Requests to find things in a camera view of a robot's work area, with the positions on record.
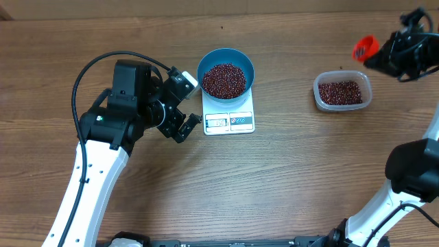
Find orange measuring scoop blue handle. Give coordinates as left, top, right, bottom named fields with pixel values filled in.
left=352, top=35, right=379, bottom=62

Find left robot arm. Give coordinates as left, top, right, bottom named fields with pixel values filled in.
left=43, top=60, right=202, bottom=246

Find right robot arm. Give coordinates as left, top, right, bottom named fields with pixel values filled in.
left=313, top=30, right=438, bottom=246

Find red beans in bowl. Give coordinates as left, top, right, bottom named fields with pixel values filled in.
left=202, top=63, right=247, bottom=99

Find blue bowl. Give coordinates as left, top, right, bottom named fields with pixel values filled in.
left=197, top=48, right=255, bottom=101

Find white digital kitchen scale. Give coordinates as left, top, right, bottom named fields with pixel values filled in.
left=202, top=89, right=255, bottom=136

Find clear plastic container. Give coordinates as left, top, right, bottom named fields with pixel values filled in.
left=313, top=70, right=372, bottom=112

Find red adzuki beans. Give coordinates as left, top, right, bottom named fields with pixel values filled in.
left=318, top=80, right=363, bottom=105

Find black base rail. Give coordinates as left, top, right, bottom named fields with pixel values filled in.
left=95, top=231, right=391, bottom=247

